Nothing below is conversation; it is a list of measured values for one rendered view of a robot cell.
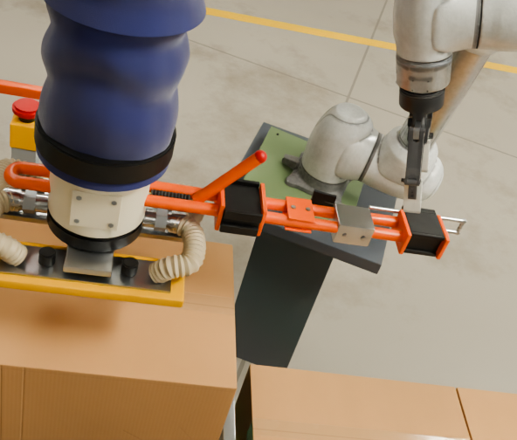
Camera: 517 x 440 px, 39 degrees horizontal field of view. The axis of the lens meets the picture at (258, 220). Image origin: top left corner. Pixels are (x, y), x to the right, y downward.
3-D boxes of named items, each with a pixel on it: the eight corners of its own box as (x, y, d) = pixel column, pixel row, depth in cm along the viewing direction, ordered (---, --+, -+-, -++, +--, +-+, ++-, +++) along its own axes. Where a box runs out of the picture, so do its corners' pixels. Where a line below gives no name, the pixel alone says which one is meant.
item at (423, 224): (398, 254, 136) (408, 235, 133) (390, 228, 141) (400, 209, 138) (439, 259, 137) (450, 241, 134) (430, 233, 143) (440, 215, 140)
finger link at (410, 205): (423, 178, 125) (422, 180, 124) (420, 211, 129) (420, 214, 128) (404, 176, 125) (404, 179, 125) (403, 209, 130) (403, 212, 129)
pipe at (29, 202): (-18, 262, 120) (-19, 237, 116) (10, 169, 138) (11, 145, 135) (186, 286, 126) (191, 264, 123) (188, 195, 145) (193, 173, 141)
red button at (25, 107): (9, 124, 173) (9, 110, 170) (15, 107, 178) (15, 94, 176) (38, 128, 174) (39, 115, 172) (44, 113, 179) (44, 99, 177)
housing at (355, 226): (332, 243, 134) (340, 225, 131) (327, 219, 139) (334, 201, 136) (368, 248, 136) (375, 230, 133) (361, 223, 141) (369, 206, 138)
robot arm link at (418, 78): (392, 62, 116) (390, 96, 119) (451, 65, 114) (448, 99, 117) (399, 40, 123) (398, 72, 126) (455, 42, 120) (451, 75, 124)
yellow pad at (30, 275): (-21, 285, 120) (-22, 264, 117) (-9, 244, 128) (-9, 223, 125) (182, 309, 127) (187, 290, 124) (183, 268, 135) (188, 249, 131)
